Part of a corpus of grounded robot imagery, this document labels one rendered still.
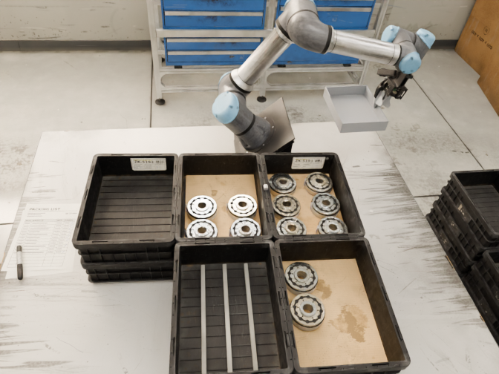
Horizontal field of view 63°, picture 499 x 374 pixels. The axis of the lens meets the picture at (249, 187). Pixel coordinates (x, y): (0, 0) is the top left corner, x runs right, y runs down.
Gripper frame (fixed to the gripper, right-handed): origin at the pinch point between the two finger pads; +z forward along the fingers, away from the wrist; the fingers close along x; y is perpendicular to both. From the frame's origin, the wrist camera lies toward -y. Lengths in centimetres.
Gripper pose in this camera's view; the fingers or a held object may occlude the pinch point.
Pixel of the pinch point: (376, 105)
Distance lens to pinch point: 190.7
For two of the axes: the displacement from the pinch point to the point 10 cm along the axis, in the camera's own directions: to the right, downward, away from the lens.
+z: -3.4, 6.9, 6.4
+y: 2.0, 7.2, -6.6
